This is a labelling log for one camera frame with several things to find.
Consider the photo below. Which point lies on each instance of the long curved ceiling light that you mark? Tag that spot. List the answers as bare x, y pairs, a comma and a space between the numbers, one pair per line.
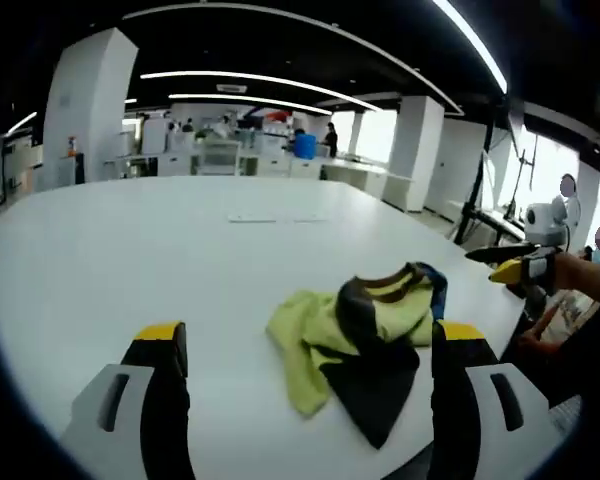
250, 98
260, 79

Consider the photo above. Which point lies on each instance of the ceiling air vent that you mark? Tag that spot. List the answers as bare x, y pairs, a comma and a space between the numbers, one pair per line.
231, 88

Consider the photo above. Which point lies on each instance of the wide bright ceiling light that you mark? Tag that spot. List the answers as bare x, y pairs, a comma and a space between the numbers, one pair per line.
475, 40

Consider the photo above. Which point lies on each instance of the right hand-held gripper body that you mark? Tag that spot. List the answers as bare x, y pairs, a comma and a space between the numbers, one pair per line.
542, 220

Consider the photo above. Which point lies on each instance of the row of white office desks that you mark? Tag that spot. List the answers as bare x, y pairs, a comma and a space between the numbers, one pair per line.
360, 177

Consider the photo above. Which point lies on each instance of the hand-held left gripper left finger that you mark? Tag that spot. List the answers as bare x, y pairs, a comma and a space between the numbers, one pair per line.
130, 425

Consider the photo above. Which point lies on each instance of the orange capped bottle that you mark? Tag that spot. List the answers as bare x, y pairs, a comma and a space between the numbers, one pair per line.
72, 146

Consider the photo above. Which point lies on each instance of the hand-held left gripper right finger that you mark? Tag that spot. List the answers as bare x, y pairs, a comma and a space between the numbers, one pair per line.
480, 425

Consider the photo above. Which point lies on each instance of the blue barrel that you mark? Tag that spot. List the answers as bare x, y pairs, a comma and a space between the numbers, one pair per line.
305, 145

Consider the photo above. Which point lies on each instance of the yellow blue black garment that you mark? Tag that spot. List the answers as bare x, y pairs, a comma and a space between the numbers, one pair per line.
310, 320

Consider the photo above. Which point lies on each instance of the black cabinet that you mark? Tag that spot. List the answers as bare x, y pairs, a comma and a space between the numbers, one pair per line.
79, 169

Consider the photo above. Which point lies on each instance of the white square pillar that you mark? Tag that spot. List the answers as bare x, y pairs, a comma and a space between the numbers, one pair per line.
90, 110

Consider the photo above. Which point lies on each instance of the black tripod stand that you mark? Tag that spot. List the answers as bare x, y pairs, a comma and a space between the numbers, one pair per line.
472, 200

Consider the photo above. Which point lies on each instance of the person's dark clothing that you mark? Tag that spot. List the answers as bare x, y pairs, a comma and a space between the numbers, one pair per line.
590, 340

